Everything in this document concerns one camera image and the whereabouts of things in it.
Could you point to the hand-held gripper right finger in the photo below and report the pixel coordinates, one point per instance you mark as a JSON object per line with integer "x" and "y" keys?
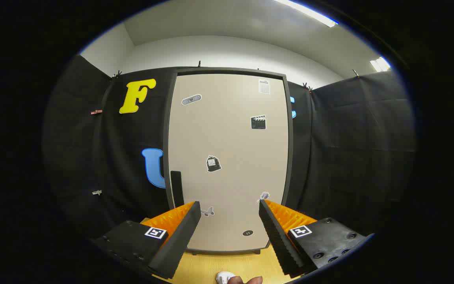
{"x": 278, "y": 240}

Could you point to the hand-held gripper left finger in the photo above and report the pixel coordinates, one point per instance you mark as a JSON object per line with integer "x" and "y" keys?
{"x": 179, "y": 240}

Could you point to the white shoe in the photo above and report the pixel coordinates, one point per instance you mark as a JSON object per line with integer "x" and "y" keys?
{"x": 224, "y": 277}

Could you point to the beige shoe cabinet door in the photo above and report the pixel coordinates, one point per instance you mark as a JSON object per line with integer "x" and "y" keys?
{"x": 227, "y": 130}

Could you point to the grey shoe cabinet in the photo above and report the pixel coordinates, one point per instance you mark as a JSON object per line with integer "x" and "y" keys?
{"x": 227, "y": 71}

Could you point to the black backdrop cloth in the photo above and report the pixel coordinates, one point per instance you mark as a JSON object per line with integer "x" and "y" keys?
{"x": 353, "y": 138}

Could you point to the small ceiling light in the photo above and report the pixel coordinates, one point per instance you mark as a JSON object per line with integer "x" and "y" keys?
{"x": 380, "y": 64}

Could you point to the long ceiling light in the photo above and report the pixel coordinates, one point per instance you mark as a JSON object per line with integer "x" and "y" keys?
{"x": 309, "y": 12}

